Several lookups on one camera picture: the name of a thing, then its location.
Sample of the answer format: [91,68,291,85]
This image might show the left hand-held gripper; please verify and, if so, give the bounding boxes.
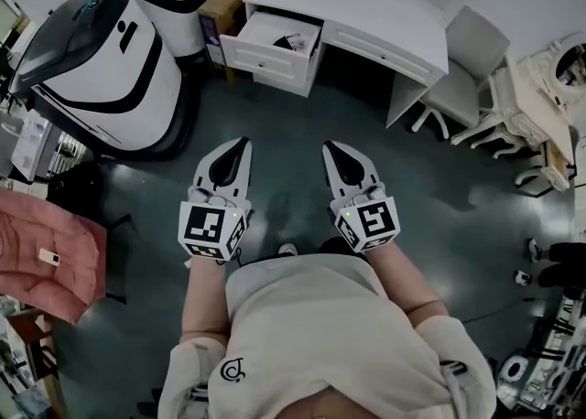
[177,136,255,263]

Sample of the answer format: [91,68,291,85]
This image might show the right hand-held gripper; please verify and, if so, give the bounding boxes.
[322,141,402,254]

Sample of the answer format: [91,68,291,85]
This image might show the white drawer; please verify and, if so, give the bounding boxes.
[220,7,325,98]

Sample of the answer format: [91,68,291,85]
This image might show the person's left forearm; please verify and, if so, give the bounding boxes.
[179,252,231,346]

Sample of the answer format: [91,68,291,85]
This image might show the person's right forearm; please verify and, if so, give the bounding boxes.
[365,242,453,330]

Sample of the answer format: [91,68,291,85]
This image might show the white desk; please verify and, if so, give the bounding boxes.
[219,0,503,130]

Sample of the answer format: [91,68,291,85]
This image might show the grey and white chair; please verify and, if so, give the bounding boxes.
[409,5,512,143]

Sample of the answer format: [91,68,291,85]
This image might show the black bag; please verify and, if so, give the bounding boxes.
[45,162,112,222]

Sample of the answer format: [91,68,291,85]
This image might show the person's white t-shirt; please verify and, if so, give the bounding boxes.
[157,251,499,419]

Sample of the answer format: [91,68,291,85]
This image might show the white robot with teal top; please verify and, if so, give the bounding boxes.
[7,0,194,163]

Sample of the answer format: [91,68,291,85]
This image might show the brown cardboard box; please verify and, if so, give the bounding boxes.
[197,0,272,87]

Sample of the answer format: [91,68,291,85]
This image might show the ornate cream vanity table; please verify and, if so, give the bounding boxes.
[450,31,586,199]

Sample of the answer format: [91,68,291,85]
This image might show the white storage box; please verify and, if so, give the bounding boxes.
[10,115,64,181]

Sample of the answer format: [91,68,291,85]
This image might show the small beige card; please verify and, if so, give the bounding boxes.
[38,247,62,268]

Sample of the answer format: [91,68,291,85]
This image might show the oval vanity mirror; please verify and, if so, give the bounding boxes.
[554,40,586,86]

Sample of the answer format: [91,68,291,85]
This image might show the round white device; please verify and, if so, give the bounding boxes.
[496,352,533,385]

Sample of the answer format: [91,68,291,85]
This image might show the wooden shelf unit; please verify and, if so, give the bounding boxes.
[0,306,71,419]

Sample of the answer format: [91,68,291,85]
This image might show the black floor cable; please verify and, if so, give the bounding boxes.
[461,296,537,323]

